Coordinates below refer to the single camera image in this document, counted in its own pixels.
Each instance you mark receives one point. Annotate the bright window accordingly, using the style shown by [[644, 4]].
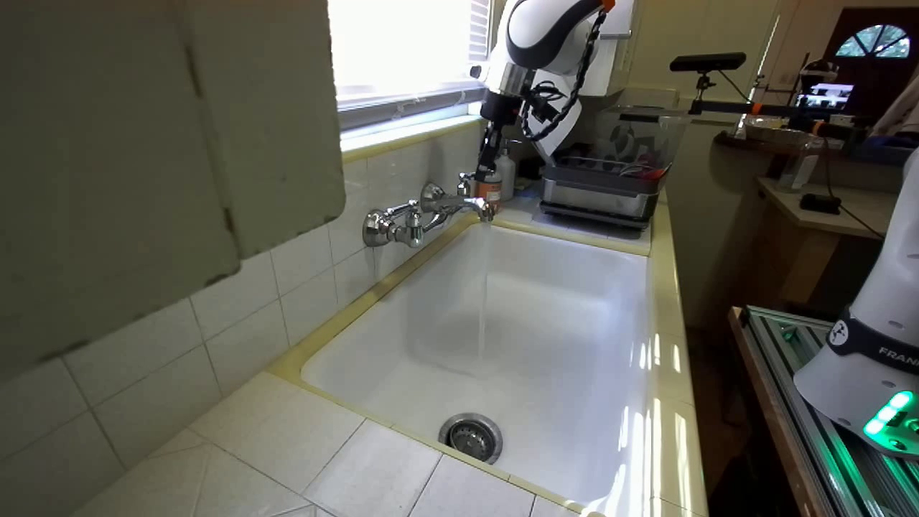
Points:
[[404, 47]]

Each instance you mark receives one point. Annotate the white pole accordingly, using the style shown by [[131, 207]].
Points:
[[756, 81]]

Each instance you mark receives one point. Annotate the aluminium robot mount table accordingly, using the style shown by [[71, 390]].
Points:
[[800, 403]]

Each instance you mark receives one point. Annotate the metal drain strainer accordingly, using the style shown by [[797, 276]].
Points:
[[469, 439]]

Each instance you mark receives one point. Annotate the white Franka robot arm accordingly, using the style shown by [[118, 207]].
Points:
[[549, 31]]

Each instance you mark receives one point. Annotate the chrome faucet body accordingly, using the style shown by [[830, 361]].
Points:
[[420, 207]]

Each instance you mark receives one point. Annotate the small black device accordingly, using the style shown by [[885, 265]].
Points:
[[820, 202]]

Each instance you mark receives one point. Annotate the black camera bar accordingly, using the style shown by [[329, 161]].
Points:
[[707, 62]]

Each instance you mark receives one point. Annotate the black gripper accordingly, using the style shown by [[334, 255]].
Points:
[[494, 107]]

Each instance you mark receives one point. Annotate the grey dish rack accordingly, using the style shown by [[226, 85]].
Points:
[[598, 189]]

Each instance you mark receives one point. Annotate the door with arched window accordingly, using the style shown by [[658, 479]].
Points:
[[876, 47]]

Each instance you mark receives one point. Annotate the lit monitor screen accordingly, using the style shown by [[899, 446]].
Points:
[[826, 97]]

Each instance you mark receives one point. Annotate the wooden desk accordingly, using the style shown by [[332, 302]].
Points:
[[815, 230]]

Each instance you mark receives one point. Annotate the white sink basin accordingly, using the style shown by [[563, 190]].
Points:
[[507, 355]]

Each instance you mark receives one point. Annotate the small white bottle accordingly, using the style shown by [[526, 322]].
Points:
[[509, 174]]

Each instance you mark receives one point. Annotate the orange label bottle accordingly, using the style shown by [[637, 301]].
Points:
[[494, 195]]

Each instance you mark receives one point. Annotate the beige cabinet door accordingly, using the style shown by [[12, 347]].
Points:
[[97, 174], [278, 117]]

